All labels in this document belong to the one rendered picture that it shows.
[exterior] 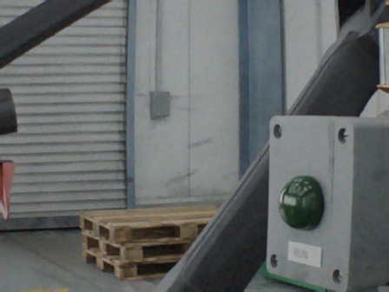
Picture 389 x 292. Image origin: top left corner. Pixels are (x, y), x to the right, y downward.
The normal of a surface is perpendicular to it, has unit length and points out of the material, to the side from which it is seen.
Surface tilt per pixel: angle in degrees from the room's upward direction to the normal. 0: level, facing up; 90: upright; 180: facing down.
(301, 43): 90
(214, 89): 90
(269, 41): 90
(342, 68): 78
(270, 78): 90
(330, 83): 72
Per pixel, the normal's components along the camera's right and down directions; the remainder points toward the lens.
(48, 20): 0.31, -0.21
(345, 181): -0.87, 0.03
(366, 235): 0.50, 0.04
